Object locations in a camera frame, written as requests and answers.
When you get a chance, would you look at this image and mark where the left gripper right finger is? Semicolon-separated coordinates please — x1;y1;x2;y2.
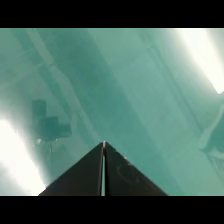
104;141;168;197

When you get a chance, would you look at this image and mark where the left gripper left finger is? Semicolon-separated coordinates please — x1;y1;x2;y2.
38;141;105;197

